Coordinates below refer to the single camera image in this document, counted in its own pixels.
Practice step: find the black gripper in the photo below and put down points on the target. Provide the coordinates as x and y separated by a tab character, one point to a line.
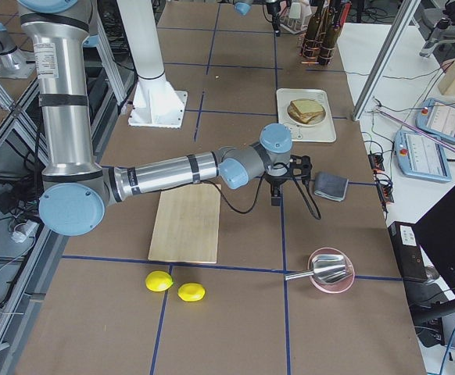
276	181
275	16

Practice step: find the bread slice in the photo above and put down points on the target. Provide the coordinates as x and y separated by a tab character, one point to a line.
305	105
306	118

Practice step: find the white round plate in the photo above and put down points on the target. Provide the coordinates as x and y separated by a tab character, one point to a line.
307	112

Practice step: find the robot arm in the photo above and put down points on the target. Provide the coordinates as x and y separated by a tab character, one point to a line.
242	7
77	189

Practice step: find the cream bear tray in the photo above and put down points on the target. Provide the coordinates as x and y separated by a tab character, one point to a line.
318	130

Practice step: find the dark green wine bottle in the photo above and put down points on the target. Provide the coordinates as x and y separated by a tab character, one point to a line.
315	29

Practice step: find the grey folded cloth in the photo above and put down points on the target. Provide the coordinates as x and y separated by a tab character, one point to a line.
330	186

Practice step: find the metal scoop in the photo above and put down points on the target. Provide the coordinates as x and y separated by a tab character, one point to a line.
325	269

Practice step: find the wooden cutting board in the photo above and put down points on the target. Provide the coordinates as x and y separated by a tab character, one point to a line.
186	226

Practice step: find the pink bowl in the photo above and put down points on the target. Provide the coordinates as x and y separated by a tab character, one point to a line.
339	287

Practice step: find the yellow lemon right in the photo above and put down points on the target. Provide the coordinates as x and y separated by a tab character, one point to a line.
191	292

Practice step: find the yellow lemon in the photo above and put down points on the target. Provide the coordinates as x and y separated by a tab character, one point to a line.
191	292
158	281

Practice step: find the black box device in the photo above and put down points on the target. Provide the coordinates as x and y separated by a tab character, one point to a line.
407	252

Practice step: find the blue teach pendant near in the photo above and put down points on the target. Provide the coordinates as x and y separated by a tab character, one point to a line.
421	158

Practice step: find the blue teach pendant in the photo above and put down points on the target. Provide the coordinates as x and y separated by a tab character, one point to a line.
438	118
421	158

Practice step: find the yellow lemon left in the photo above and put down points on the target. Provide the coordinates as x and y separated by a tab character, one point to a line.
158	281

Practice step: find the long metal rod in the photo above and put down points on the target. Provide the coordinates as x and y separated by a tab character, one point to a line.
416	130

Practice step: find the blue teach pendant far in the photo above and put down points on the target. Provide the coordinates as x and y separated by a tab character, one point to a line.
438	118

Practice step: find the black laptop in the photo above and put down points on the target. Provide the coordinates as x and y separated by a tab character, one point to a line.
435	231

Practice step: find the white wire cup rack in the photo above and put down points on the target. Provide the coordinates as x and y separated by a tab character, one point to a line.
295	17

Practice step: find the copper wire bottle rack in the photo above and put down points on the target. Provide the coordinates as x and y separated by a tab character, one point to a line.
319	50

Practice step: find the aluminium frame post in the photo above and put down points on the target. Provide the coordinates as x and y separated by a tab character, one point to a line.
400	23

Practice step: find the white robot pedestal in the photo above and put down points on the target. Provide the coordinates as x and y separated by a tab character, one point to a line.
155	102

